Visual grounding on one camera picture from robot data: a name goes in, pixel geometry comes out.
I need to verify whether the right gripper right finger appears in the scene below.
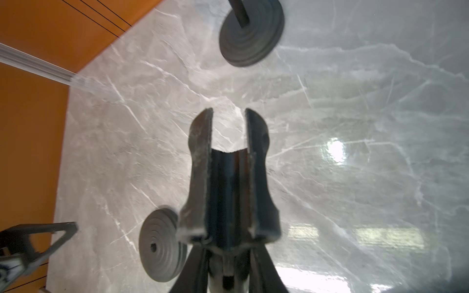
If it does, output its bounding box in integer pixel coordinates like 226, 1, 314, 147
249, 244, 288, 293

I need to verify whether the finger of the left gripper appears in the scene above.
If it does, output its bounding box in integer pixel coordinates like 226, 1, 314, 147
1, 222, 78, 278

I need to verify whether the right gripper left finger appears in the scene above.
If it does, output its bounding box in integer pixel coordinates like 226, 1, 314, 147
169, 246, 210, 293

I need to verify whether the black mic clip pole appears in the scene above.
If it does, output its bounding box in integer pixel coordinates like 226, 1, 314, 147
228, 0, 250, 28
177, 108, 282, 293

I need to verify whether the black round stand base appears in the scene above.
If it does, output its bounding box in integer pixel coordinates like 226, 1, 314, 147
219, 0, 285, 67

